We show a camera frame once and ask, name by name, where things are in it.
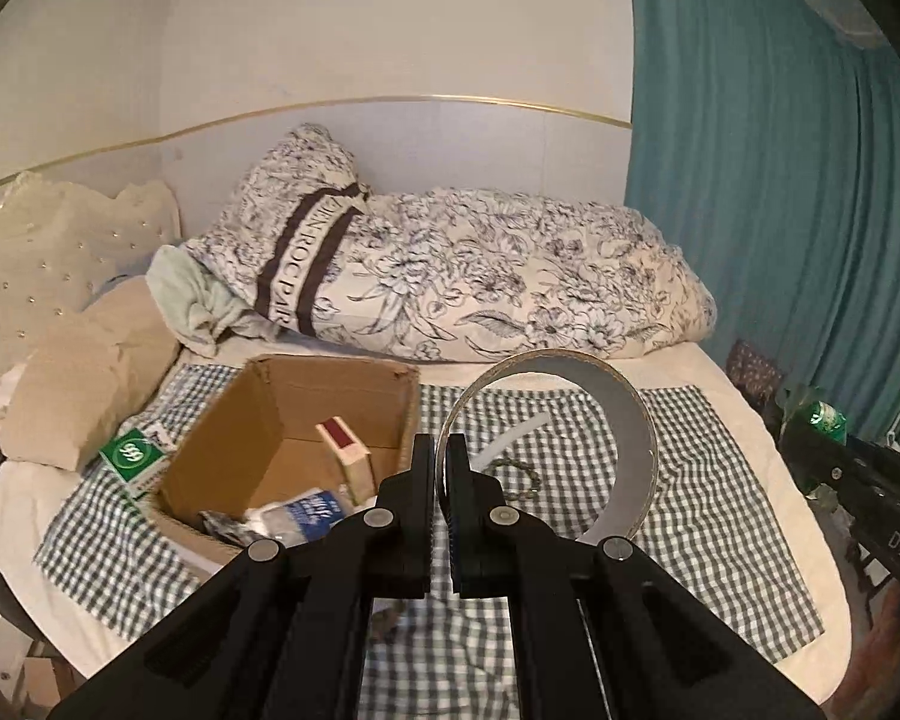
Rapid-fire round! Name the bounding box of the brown cardboard box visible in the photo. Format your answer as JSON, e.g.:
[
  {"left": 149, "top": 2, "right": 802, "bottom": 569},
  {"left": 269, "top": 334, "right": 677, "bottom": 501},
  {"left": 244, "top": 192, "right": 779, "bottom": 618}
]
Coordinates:
[{"left": 146, "top": 355, "right": 421, "bottom": 578}]

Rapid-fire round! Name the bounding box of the blue and white packet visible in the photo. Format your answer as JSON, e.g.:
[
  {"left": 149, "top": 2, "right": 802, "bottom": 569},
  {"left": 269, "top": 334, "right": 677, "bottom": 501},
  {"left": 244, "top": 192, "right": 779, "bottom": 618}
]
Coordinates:
[{"left": 259, "top": 491, "right": 353, "bottom": 548}]

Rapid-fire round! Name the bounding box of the green foil packet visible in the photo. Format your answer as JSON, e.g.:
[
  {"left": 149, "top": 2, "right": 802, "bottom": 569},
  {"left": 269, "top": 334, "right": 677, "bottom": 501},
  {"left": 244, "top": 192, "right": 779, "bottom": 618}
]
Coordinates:
[{"left": 791, "top": 399, "right": 848, "bottom": 445}]

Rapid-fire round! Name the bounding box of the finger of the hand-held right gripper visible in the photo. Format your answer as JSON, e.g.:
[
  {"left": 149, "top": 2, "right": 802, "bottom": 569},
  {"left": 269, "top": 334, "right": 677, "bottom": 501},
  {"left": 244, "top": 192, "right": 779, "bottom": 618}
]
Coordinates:
[{"left": 778, "top": 420, "right": 860, "bottom": 503}]

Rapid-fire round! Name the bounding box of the light green cloth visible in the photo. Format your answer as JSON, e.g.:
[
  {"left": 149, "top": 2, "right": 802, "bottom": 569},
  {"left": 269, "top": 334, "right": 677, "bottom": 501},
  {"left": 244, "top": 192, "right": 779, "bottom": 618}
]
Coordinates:
[{"left": 146, "top": 244, "right": 278, "bottom": 357}]

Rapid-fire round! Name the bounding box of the green checked cloth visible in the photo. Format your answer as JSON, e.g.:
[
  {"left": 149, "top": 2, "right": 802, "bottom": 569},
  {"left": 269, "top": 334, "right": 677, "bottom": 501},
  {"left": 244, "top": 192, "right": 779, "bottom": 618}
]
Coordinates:
[{"left": 34, "top": 362, "right": 826, "bottom": 720}]

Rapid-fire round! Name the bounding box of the red and cream small box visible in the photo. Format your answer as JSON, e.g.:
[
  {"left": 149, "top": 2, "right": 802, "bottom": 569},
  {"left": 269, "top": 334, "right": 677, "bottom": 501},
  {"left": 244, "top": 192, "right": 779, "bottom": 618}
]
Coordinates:
[{"left": 315, "top": 420, "right": 372, "bottom": 503}]

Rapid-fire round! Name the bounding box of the floral patterned duvet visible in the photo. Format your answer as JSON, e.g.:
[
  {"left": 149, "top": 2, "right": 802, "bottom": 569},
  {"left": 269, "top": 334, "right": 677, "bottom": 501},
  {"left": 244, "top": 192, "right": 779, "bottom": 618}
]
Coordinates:
[{"left": 184, "top": 124, "right": 717, "bottom": 365}]

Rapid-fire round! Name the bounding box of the white tube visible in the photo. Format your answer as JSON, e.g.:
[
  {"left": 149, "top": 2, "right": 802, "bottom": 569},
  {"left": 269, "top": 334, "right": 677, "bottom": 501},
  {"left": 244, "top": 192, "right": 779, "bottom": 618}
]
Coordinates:
[{"left": 469, "top": 411, "right": 552, "bottom": 470}]

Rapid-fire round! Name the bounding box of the teal curtain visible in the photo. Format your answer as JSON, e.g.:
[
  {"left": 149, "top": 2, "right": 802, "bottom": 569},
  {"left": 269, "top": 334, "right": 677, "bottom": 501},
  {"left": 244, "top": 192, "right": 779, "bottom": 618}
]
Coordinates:
[{"left": 626, "top": 0, "right": 900, "bottom": 466}]

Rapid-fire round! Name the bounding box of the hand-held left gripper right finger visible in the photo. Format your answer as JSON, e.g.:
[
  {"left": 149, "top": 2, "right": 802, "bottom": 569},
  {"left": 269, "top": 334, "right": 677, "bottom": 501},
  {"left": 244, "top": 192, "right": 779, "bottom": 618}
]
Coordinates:
[{"left": 447, "top": 433, "right": 826, "bottom": 720}]

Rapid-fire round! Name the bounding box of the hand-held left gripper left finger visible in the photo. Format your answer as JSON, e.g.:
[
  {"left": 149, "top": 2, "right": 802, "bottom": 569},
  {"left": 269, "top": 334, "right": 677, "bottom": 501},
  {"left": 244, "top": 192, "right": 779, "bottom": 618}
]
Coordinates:
[{"left": 49, "top": 433, "right": 437, "bottom": 720}]

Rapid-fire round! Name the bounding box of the green and white box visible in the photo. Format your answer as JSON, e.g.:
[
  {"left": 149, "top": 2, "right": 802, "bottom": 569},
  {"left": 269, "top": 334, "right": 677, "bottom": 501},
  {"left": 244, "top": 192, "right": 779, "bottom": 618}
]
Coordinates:
[{"left": 97, "top": 424, "right": 177, "bottom": 503}]

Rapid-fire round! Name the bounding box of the person's right hand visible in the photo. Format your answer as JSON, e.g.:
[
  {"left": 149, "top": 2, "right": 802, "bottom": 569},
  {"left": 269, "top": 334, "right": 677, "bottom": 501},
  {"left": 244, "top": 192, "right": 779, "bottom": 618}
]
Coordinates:
[{"left": 866, "top": 577, "right": 900, "bottom": 698}]

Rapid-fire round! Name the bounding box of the cream bed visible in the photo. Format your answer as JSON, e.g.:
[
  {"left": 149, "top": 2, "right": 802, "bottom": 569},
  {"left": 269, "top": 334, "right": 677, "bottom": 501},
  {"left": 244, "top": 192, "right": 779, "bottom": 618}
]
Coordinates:
[{"left": 0, "top": 337, "right": 852, "bottom": 720}]

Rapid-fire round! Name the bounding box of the dark bed frame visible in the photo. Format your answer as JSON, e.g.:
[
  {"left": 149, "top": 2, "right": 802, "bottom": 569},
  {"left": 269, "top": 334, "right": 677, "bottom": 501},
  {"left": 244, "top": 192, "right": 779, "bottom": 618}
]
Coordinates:
[{"left": 0, "top": 532, "right": 53, "bottom": 691}]

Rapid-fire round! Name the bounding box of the brown paper package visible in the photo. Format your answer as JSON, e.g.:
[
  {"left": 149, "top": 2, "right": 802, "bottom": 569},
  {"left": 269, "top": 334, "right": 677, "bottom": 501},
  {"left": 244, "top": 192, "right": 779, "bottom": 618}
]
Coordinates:
[{"left": 4, "top": 300, "right": 181, "bottom": 470}]

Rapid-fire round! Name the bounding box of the dark patterned bag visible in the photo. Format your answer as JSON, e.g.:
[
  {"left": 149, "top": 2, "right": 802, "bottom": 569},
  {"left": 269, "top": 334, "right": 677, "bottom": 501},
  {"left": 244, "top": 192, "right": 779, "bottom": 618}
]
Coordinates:
[{"left": 726, "top": 340, "right": 785, "bottom": 413}]

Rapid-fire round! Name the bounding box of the cardboard piece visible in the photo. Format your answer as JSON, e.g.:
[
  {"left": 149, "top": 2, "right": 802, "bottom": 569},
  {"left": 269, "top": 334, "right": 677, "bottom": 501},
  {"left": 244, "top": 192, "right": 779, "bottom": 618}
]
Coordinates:
[{"left": 19, "top": 656, "right": 68, "bottom": 720}]

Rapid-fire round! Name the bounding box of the braided cord ring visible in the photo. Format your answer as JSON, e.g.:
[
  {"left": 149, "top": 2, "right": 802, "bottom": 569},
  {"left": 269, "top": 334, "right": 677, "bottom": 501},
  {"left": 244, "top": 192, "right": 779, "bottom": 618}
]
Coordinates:
[{"left": 486, "top": 460, "right": 542, "bottom": 500}]

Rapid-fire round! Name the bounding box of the white headboard with gold trim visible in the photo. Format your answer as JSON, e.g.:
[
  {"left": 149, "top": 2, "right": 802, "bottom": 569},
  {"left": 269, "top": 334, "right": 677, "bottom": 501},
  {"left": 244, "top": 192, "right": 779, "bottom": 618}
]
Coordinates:
[{"left": 0, "top": 96, "right": 635, "bottom": 293}]

